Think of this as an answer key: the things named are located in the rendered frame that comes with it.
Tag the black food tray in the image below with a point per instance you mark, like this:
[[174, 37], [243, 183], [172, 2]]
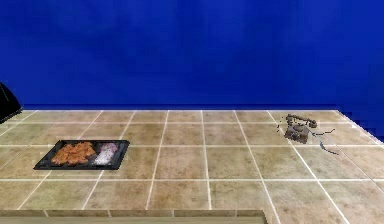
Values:
[[46, 163]]

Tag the orange fried food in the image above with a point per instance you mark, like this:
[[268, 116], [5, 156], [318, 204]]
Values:
[[73, 153]]

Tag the white rice portion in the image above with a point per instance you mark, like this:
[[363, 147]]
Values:
[[106, 154]]

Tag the black appliance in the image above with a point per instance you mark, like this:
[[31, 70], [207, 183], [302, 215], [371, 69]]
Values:
[[6, 101]]

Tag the brown rotary telephone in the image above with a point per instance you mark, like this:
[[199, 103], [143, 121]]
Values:
[[296, 131]]

